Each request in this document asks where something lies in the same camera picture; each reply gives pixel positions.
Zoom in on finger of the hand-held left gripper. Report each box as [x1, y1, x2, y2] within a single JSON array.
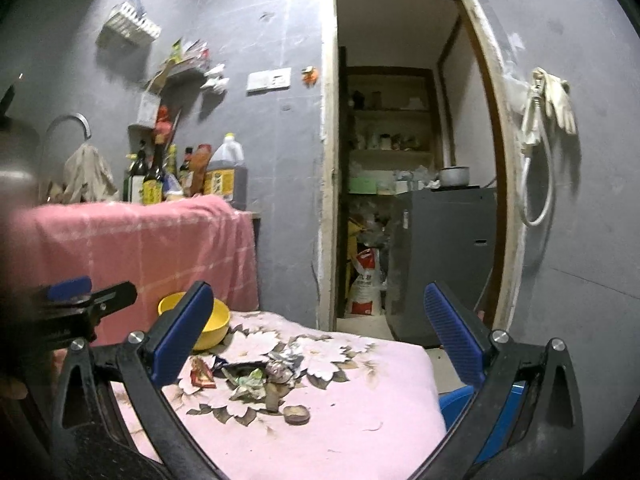
[[42, 276, 93, 303], [80, 281, 138, 318]]

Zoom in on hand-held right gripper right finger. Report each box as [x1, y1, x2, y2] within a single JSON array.
[[410, 281, 585, 480]]

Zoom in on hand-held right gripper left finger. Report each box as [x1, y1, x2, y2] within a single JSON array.
[[50, 281, 226, 480]]

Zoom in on red snack wrapper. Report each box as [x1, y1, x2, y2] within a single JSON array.
[[191, 356, 217, 390]]

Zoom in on dark blue wrapper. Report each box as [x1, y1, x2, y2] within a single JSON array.
[[214, 355, 271, 376]]

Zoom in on blue plastic bin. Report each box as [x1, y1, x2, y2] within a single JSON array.
[[439, 380, 528, 466]]

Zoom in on green wrapper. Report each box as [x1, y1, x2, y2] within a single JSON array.
[[229, 367, 268, 403]]

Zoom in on purple wrapper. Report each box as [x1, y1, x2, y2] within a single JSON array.
[[265, 360, 296, 386]]

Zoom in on silver foil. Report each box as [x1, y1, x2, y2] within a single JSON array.
[[280, 340, 307, 368]]

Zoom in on round brown lid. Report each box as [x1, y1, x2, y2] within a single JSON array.
[[283, 404, 311, 426]]

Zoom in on person's left hand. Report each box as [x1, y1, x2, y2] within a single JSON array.
[[0, 376, 28, 402]]

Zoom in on yellow plastic bowl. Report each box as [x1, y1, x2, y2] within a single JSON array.
[[158, 292, 232, 352]]

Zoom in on pink checked cloth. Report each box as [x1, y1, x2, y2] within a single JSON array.
[[10, 194, 261, 348]]

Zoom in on grey fridge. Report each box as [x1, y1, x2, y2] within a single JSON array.
[[387, 187, 498, 348]]

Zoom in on white red sack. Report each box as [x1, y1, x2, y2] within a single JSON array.
[[346, 247, 388, 317]]

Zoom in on beige rag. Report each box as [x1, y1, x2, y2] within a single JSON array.
[[60, 142, 120, 205]]

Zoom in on dark green glass bottle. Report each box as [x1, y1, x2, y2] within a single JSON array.
[[122, 140, 148, 204]]

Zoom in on metal kettle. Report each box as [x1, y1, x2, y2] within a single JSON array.
[[0, 115, 41, 206]]

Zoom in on pile of plastic bags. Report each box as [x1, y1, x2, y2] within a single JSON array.
[[347, 195, 396, 251]]

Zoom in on pink floral blanket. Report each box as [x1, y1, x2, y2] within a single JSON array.
[[107, 310, 447, 480]]

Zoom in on dark bottle red cap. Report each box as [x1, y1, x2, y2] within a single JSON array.
[[179, 146, 195, 196]]

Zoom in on orange brown sauce bottle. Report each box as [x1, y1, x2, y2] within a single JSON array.
[[190, 144, 213, 197]]

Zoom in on metal pot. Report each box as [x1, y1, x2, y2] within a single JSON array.
[[439, 166, 472, 188]]

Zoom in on white crumpled bags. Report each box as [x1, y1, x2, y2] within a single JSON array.
[[392, 167, 441, 193]]

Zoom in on large cooking oil jug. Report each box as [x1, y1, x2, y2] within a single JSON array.
[[204, 133, 249, 211]]

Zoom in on curved metal faucet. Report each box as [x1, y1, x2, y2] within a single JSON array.
[[42, 114, 92, 201]]

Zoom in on red packet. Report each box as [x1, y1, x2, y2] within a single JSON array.
[[154, 105, 173, 146]]

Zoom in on wooden shelf unit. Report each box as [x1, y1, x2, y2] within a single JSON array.
[[340, 67, 443, 196]]

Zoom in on bunch of seasoning packets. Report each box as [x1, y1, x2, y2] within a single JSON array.
[[160, 37, 211, 73]]

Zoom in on cream rubber gloves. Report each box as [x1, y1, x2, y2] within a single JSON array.
[[520, 66, 578, 136]]

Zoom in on white hose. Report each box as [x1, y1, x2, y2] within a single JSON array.
[[517, 105, 556, 227]]

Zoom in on white wall basket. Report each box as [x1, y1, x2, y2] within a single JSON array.
[[127, 92, 161, 131]]

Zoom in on white door frame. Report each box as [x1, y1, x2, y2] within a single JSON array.
[[317, 0, 526, 346]]

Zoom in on grey wall shelf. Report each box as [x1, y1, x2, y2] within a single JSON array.
[[145, 67, 208, 93]]

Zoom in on white wall-mounted holder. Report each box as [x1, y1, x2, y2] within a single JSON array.
[[201, 63, 231, 93]]

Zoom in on white switch socket panel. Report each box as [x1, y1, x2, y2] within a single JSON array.
[[246, 67, 292, 93]]

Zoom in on white perforated wall rack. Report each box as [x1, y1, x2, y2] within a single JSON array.
[[97, 2, 162, 51]]

